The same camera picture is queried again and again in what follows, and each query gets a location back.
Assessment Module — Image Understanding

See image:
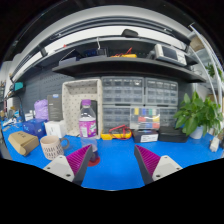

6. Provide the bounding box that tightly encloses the flat round red coaster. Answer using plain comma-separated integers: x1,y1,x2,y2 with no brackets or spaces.
87,155,101,167

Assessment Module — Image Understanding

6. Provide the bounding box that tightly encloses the white metal shelf unit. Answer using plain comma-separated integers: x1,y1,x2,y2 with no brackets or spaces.
188,23,224,114

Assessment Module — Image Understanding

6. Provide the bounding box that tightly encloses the brown cardboard box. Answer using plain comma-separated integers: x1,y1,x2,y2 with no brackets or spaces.
7,130,40,157

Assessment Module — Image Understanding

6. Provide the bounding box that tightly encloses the small black box white label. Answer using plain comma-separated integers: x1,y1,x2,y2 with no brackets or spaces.
132,129,160,144

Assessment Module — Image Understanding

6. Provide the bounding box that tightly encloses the green potted plant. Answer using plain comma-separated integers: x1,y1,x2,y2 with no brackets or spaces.
173,90,224,140

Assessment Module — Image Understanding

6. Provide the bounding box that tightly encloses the clear box with coloured parts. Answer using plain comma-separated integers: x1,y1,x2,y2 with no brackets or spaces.
129,106,161,131

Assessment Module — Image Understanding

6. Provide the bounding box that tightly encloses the white dotted storage bin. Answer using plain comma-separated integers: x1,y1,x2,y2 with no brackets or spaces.
61,78,103,139

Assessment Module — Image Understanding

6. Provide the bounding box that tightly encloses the purple plastic bag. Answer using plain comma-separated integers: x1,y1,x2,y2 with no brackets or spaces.
34,98,50,122

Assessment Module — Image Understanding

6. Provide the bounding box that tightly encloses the clear bottle with purple cap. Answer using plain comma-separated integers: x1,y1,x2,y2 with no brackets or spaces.
78,98,99,163

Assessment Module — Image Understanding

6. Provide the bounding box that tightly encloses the blue box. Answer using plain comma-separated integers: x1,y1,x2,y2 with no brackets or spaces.
22,118,47,139

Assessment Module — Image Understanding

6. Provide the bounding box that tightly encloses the dark grey upright box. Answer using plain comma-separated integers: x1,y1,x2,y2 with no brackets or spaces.
47,94,64,122

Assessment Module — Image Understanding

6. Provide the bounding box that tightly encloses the black overhead shelf unit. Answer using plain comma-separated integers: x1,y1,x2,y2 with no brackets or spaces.
11,29,208,84

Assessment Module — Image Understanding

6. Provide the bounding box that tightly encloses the flat black box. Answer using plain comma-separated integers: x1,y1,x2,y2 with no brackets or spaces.
157,126,188,144

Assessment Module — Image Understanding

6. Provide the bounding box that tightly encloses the yellow multimeter with red leads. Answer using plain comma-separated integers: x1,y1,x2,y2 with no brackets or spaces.
100,124,133,141

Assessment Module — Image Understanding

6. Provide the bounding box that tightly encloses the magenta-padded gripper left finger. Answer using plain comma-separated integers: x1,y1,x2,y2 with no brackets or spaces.
43,143,94,186

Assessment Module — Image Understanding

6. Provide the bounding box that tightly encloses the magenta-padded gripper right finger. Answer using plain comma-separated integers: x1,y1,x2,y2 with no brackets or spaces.
133,144,184,186

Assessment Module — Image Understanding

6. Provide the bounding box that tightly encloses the beige patterned mug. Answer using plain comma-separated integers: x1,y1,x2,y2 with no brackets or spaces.
39,134,71,161

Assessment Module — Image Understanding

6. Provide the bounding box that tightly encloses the black rounded speaker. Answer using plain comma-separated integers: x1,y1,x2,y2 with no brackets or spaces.
89,99,99,134

